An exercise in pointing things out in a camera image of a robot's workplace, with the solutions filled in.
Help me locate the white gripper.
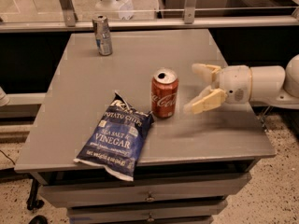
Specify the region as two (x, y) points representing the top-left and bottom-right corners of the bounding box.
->
(183, 63), (251, 114)

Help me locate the red coca-cola can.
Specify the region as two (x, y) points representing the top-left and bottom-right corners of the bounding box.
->
(151, 68), (178, 119)

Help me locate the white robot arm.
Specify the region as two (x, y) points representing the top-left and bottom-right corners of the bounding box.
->
(183, 55), (299, 114)

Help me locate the blue potato chip bag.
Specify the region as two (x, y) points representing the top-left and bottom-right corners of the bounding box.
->
(74, 93), (154, 181)

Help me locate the silver blue soda can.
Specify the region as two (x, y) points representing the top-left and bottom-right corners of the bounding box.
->
(93, 15), (113, 56)

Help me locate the grey drawer cabinet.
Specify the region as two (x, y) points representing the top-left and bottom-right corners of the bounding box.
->
(15, 29), (275, 224)

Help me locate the upper drawer knob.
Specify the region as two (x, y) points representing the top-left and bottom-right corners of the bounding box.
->
(145, 191), (155, 203)

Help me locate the drawer knob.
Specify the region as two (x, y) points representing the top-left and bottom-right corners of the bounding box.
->
(145, 191), (155, 203)
(147, 213), (155, 222)

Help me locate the lower drawer knob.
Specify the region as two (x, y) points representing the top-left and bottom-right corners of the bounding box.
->
(147, 213), (155, 222)

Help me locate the black caster wheel leg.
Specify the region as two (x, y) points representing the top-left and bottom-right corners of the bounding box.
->
(26, 179), (44, 211)

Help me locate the horizontal metal rail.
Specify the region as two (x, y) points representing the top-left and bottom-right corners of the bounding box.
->
(0, 15), (299, 33)

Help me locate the right metal bracket post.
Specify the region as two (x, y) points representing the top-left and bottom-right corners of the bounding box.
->
(183, 0), (197, 24)

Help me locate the metal bracket post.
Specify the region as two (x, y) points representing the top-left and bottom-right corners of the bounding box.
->
(183, 0), (197, 24)
(59, 0), (78, 27)

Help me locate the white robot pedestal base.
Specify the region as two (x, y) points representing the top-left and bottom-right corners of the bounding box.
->
(95, 0), (134, 21)

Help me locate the left metal bracket post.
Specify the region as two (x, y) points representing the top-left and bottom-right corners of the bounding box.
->
(59, 0), (78, 27)

